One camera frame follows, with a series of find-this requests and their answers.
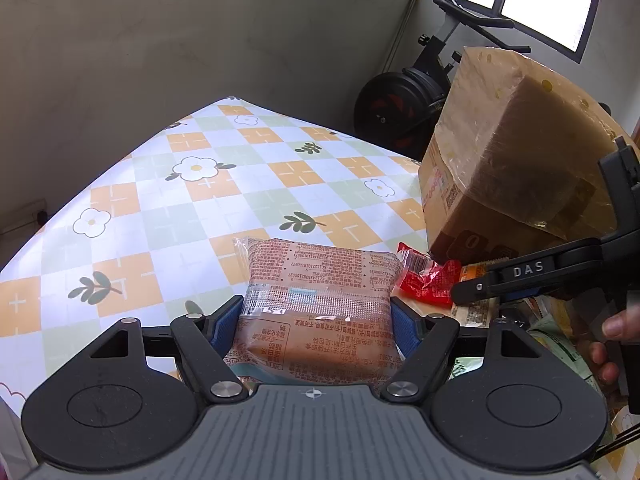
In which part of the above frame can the wall socket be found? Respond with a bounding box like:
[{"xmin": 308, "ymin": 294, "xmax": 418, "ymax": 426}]
[{"xmin": 0, "ymin": 199, "xmax": 48, "ymax": 233}]

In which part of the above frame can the red snack packet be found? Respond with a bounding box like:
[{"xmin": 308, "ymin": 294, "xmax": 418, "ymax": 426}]
[{"xmin": 395, "ymin": 241, "xmax": 463, "ymax": 307}]

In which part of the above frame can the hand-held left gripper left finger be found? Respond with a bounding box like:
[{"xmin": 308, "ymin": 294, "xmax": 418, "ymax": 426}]
[{"xmin": 90, "ymin": 295, "xmax": 249, "ymax": 403}]

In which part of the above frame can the cardboard box with plastic liner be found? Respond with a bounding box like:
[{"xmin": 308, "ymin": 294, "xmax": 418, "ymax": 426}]
[{"xmin": 417, "ymin": 46, "xmax": 640, "ymax": 267}]

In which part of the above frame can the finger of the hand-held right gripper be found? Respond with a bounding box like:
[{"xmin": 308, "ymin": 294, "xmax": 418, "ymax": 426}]
[{"xmin": 451, "ymin": 238, "xmax": 609, "ymax": 307}]

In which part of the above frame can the person's right hand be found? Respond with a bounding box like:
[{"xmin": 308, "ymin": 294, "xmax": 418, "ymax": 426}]
[{"xmin": 589, "ymin": 306, "xmax": 633, "ymax": 386}]

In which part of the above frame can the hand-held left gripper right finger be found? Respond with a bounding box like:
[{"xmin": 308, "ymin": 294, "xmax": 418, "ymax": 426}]
[{"xmin": 380, "ymin": 296, "xmax": 546, "ymax": 403}]

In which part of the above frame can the floral checked tablecloth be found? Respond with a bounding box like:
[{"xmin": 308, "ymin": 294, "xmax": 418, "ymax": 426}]
[{"xmin": 0, "ymin": 95, "xmax": 501, "ymax": 411}]

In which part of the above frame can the metal pole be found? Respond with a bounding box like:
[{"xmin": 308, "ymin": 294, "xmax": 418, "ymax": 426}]
[{"xmin": 384, "ymin": 0, "xmax": 420, "ymax": 73}]

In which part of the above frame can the black exercise bike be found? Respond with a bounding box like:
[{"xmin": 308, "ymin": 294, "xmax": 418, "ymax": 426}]
[{"xmin": 352, "ymin": 0, "xmax": 533, "ymax": 161}]

